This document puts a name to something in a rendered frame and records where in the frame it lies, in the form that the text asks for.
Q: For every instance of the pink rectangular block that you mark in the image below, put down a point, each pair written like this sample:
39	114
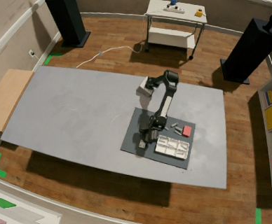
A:
186	131

